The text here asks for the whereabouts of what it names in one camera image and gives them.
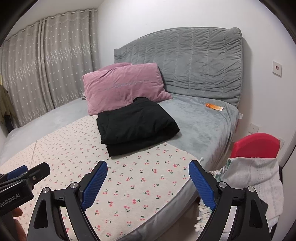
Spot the black coat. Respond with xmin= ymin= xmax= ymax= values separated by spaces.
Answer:
xmin=96 ymin=97 xmax=180 ymax=157

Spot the person's left hand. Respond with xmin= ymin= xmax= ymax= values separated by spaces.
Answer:
xmin=12 ymin=207 xmax=27 ymax=241

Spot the white tasselled cloth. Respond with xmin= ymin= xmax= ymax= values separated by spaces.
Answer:
xmin=194 ymin=156 xmax=284 ymax=233

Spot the olive green hanging jacket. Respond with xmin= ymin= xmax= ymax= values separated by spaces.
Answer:
xmin=0 ymin=85 xmax=16 ymax=133

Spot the red plastic chair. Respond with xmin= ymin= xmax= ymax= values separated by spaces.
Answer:
xmin=230 ymin=133 xmax=280 ymax=158

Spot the cherry print bed mat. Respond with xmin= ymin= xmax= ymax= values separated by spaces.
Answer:
xmin=0 ymin=114 xmax=202 ymax=241

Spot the grey dotted curtain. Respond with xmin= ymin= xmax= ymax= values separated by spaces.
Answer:
xmin=1 ymin=9 xmax=99 ymax=126

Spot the orange tube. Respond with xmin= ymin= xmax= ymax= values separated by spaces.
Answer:
xmin=205 ymin=103 xmax=224 ymax=111

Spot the pink velvet pillow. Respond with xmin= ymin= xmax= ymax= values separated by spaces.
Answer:
xmin=82 ymin=62 xmax=172 ymax=115

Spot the grey quilted headboard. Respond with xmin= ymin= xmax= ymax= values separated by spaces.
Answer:
xmin=113 ymin=27 xmax=243 ymax=107

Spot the lower white wall socket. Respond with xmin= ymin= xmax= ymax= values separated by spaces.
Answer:
xmin=248 ymin=123 xmax=259 ymax=134

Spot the white wall socket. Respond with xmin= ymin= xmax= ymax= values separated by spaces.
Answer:
xmin=248 ymin=123 xmax=259 ymax=134
xmin=272 ymin=61 xmax=282 ymax=77

